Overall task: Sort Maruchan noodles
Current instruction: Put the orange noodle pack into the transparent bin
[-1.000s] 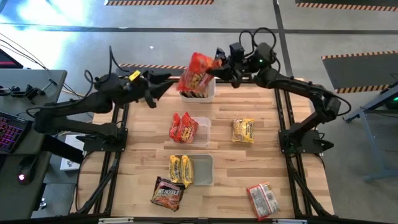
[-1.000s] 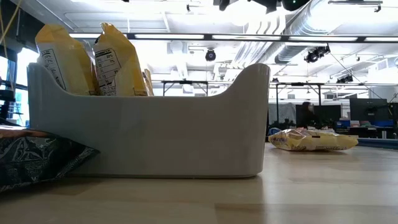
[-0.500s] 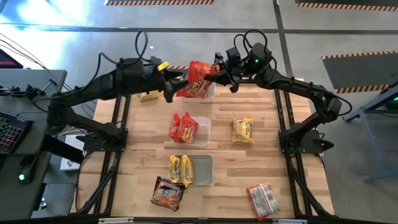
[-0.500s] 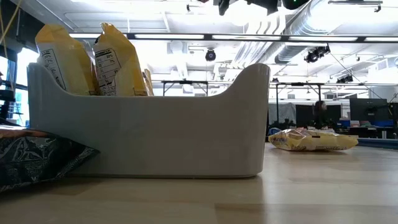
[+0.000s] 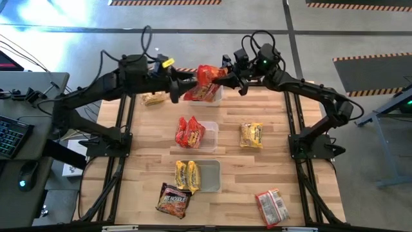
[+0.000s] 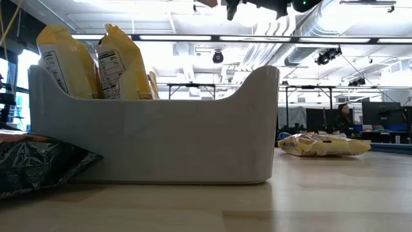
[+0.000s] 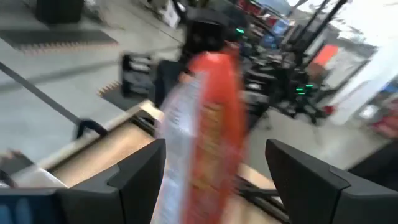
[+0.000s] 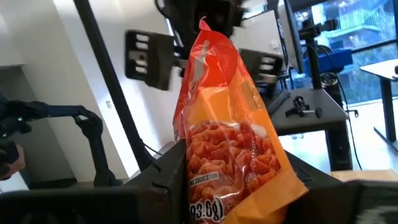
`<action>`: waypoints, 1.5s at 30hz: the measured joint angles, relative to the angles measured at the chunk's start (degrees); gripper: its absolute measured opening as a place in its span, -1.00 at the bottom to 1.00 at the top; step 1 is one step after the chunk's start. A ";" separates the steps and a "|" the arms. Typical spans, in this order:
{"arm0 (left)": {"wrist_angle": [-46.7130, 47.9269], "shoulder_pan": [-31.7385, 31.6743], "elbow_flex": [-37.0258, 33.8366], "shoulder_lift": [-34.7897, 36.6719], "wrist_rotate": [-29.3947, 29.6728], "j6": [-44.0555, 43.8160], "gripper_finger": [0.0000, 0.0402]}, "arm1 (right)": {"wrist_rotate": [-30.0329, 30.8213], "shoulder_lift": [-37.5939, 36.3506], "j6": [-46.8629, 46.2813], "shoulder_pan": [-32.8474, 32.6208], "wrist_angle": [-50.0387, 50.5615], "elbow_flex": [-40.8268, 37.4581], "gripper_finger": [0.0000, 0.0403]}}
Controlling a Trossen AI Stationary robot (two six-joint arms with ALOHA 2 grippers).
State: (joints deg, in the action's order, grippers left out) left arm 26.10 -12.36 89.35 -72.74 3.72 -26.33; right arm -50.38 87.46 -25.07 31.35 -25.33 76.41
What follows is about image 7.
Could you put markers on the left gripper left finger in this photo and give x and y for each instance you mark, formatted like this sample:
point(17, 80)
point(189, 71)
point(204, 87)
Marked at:
point(93, 205)

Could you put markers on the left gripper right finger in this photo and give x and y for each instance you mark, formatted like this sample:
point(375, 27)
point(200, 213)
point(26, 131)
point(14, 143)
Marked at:
point(326, 199)

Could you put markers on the red orange noodle pack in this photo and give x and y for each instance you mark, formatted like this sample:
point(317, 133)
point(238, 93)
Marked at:
point(214, 124)

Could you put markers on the white translucent plastic bin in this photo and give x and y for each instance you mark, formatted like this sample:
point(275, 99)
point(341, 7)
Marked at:
point(37, 180)

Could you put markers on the black hazard-striped floor mat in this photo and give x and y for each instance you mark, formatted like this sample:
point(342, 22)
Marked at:
point(124, 101)
point(62, 39)

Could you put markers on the black device green light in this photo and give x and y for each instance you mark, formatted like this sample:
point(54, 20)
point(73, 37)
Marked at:
point(301, 90)

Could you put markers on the black floor box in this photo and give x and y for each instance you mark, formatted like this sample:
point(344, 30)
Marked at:
point(59, 11)

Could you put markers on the black frame clamp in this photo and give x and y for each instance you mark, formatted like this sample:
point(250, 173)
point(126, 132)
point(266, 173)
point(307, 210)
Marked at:
point(90, 126)

